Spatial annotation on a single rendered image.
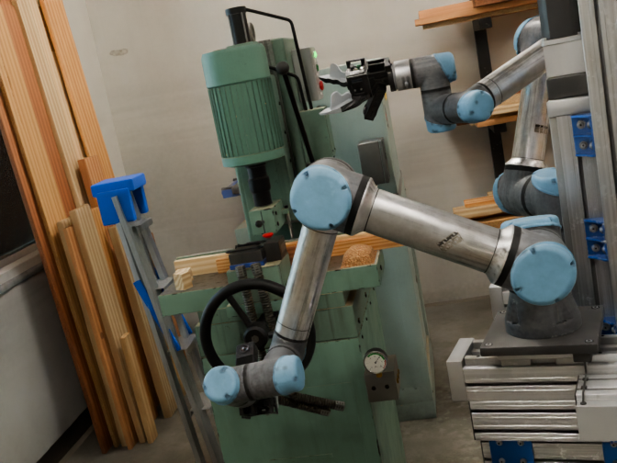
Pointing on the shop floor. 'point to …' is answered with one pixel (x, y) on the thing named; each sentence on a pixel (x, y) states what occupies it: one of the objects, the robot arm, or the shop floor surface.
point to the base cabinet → (350, 449)
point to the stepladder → (110, 204)
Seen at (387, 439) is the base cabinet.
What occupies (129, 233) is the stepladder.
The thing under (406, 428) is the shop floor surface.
